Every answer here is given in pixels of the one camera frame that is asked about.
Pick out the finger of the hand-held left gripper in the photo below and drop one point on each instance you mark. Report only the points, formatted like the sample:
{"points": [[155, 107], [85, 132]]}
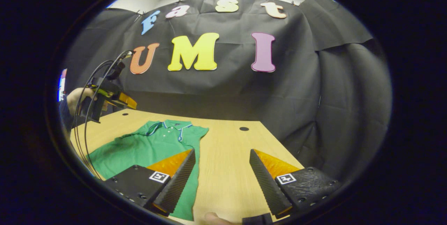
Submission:
{"points": [[124, 100]]}

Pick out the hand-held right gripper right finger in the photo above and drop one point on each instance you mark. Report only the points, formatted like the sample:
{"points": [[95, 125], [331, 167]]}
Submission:
{"points": [[267, 183]]}

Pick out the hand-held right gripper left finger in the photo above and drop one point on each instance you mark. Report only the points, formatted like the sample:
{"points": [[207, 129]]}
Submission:
{"points": [[176, 183]]}

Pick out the green T-shirt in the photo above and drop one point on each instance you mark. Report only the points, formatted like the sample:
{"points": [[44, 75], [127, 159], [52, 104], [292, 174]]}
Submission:
{"points": [[146, 148]]}

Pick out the computer monitor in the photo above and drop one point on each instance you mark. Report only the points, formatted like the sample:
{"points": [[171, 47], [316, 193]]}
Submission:
{"points": [[62, 85]]}

